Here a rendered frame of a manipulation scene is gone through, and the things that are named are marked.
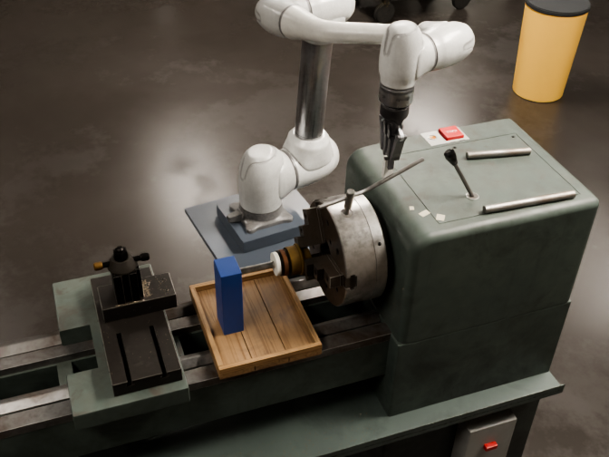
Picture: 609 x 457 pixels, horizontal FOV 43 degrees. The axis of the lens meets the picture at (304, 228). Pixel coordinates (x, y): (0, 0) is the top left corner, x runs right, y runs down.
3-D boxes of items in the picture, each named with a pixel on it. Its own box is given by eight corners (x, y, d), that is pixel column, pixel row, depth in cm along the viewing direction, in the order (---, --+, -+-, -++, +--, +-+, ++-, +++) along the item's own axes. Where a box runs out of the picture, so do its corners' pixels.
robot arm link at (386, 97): (388, 92, 196) (386, 113, 199) (421, 87, 198) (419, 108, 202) (373, 76, 202) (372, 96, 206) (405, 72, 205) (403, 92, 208)
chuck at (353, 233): (329, 243, 249) (341, 171, 226) (367, 321, 230) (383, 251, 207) (303, 248, 247) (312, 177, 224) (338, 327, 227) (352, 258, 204)
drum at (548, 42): (580, 100, 526) (604, 8, 487) (528, 109, 514) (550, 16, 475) (545, 73, 556) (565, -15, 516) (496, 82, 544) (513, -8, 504)
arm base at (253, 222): (218, 209, 287) (217, 197, 284) (273, 194, 296) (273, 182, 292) (237, 238, 275) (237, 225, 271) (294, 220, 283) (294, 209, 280)
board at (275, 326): (282, 275, 250) (282, 265, 248) (322, 354, 224) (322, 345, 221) (189, 295, 242) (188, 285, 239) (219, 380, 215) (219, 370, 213)
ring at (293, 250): (303, 234, 225) (273, 240, 222) (314, 254, 218) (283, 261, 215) (303, 259, 230) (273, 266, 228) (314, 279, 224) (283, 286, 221)
